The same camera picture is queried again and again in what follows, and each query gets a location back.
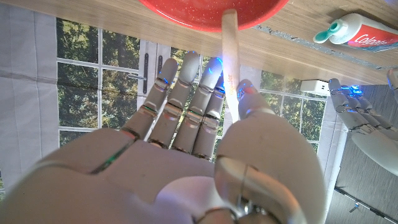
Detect red bowl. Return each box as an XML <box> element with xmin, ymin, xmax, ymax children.
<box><xmin>138</xmin><ymin>0</ymin><xmax>290</xmax><ymax>33</ymax></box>

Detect wooden toothbrush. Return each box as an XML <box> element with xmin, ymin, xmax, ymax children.
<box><xmin>221</xmin><ymin>8</ymin><xmax>241</xmax><ymax>124</ymax></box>

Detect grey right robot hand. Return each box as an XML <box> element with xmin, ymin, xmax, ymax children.
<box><xmin>0</xmin><ymin>51</ymin><xmax>327</xmax><ymax>224</ymax></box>

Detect white power strip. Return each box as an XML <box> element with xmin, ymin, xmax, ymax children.
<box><xmin>300</xmin><ymin>79</ymin><xmax>331</xmax><ymax>97</ymax></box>

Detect red white toothpaste tube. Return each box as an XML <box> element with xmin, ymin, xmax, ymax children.
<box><xmin>313</xmin><ymin>12</ymin><xmax>398</xmax><ymax>53</ymax></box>

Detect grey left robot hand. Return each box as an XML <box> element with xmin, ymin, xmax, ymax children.
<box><xmin>328</xmin><ymin>68</ymin><xmax>398</xmax><ymax>177</ymax></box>

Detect printed window backdrop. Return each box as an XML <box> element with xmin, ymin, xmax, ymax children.
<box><xmin>0</xmin><ymin>2</ymin><xmax>349</xmax><ymax>200</ymax></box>

